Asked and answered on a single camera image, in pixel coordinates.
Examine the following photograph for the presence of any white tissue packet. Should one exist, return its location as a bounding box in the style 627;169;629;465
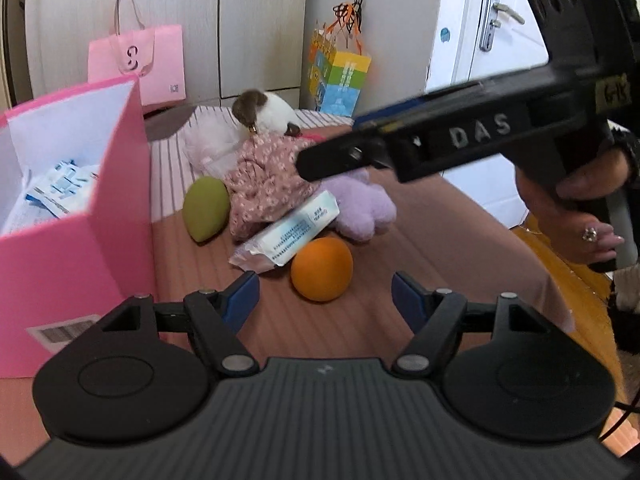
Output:
228;190;341;274

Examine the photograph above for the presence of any grey wardrobe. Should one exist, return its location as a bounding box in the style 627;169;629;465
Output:
25;0;446;112

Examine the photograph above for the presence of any metal door handle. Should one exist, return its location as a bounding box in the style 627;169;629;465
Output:
478;0;526;53

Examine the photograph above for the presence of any striped bed sheet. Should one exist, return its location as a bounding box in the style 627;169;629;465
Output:
149;105;357;222

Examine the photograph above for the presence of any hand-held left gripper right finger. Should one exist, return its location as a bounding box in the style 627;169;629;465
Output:
391;270;551;380

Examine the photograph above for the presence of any floral doll dress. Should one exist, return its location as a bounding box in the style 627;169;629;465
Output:
222;132;324;239

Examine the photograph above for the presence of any white door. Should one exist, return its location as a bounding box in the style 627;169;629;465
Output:
426;0;553;233

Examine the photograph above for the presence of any person's right hand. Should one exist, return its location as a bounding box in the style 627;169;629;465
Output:
515;131;640;266

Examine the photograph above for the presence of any pink cardboard box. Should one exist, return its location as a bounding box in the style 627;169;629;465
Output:
0;74;159;380

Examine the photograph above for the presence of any pile of blue white packets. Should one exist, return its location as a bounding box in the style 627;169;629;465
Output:
22;160;101;219

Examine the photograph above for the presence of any orange ball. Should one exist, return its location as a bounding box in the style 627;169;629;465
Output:
290;236;355;304

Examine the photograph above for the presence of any person's fuzzy garment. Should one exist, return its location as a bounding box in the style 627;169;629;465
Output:
606;264;640;356

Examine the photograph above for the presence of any pink shopping bag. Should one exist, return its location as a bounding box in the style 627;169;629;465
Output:
87;0;187;109

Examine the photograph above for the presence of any brown ribbed bed cover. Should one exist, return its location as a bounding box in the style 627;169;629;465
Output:
0;106;576;397

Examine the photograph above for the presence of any green egg-shaped ball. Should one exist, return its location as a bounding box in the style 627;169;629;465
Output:
182;176;232;245

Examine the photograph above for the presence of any purple plush flower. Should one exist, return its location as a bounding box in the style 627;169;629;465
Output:
320;167;399;245

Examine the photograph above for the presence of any white brown plush toy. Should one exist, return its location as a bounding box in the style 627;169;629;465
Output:
232;89;302;137

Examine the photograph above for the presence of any colourful gift bag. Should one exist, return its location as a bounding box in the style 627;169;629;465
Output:
306;2;373;119

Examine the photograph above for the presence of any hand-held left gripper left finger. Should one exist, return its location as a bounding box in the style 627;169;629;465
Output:
102;270;261;379

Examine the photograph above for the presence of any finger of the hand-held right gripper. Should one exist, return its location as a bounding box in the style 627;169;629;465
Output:
295;127;418;183
352;91;432;128

